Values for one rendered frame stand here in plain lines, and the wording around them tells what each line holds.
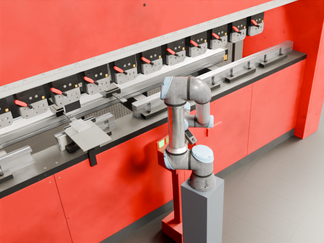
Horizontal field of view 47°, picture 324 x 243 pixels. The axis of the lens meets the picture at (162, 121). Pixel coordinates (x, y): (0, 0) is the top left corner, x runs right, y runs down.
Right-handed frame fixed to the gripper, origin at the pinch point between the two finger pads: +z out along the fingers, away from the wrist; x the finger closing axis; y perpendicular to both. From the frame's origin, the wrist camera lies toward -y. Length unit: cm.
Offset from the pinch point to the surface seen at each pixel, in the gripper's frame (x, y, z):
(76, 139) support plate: 58, 33, -23
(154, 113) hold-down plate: -2.3, 30.5, -13.5
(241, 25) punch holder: -89, 25, -53
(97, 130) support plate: 44, 31, -23
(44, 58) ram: 60, 49, -70
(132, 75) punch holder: 8, 39, -44
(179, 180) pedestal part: 6.6, -2.7, 21.2
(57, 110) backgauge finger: 49, 67, -23
